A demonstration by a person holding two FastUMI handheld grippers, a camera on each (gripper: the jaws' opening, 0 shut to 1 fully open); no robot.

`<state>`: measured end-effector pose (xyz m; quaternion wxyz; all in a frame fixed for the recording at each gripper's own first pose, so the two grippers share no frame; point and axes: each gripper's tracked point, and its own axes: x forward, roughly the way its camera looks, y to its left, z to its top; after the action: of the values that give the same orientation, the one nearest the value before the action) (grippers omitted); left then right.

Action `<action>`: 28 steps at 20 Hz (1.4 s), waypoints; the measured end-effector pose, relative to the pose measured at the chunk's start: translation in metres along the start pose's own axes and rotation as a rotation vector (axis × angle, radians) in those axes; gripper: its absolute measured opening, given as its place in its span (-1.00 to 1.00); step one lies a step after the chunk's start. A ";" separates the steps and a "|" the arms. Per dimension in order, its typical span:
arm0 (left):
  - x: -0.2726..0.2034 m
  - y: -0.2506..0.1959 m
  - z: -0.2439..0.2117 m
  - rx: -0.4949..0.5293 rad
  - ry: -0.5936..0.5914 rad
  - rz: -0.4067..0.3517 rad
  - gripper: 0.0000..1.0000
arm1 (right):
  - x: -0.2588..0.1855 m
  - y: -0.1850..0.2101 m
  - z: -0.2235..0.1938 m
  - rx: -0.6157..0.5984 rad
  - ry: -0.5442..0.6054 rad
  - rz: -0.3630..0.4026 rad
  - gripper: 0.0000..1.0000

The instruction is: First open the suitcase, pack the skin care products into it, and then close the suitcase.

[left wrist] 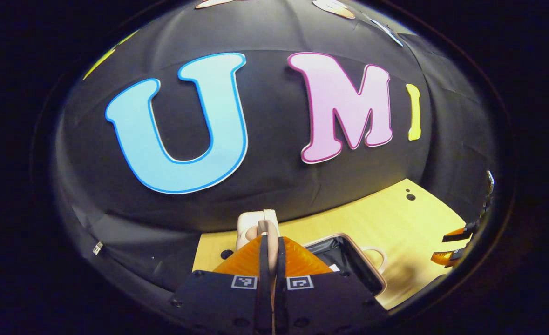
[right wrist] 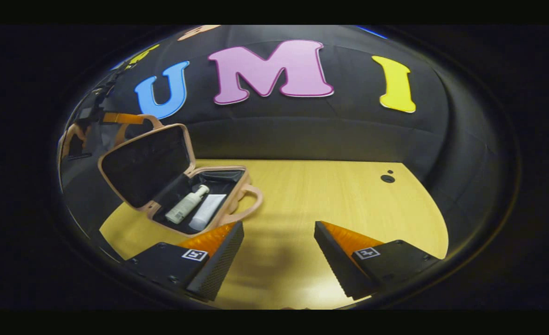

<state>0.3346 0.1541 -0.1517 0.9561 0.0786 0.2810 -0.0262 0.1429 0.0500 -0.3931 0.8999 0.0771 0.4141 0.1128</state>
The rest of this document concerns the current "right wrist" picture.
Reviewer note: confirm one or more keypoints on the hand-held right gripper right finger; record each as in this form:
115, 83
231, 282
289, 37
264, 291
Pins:
335, 265

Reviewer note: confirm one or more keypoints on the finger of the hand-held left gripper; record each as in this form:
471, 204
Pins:
125, 118

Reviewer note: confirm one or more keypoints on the white pump bottle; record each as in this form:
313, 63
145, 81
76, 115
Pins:
183, 208

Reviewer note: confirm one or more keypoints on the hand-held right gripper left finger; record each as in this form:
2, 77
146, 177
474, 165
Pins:
218, 265

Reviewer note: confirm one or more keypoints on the pink suitcase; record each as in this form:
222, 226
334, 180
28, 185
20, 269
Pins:
144, 167

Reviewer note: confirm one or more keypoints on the white squeeze tube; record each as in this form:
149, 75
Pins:
206, 211

